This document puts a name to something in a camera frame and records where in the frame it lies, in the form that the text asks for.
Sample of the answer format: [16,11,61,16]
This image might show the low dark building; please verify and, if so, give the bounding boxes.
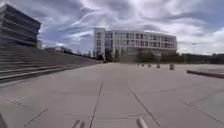
[176,52,224,65]

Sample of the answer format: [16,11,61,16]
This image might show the grey glass building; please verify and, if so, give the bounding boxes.
[0,3,42,48]

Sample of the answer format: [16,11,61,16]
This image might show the wide concrete steps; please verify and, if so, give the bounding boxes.
[0,43,101,84]

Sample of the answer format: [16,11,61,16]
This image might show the low concrete wall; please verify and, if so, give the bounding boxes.
[186,69,224,80]

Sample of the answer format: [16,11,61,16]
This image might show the grey concrete slab pavement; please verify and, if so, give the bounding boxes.
[0,62,224,128]

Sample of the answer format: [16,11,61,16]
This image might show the small low building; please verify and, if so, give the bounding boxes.
[44,45,73,55]

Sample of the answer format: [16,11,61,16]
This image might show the white multi-storey building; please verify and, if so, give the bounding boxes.
[93,27,178,63]

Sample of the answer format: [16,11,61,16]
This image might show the row of trees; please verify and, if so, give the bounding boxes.
[135,49,178,64]

